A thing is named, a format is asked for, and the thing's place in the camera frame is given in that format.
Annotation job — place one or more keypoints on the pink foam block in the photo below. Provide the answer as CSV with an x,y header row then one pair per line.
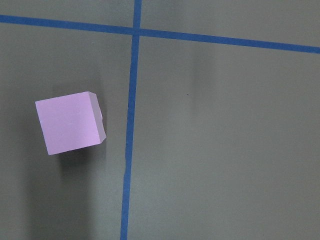
x,y
71,122

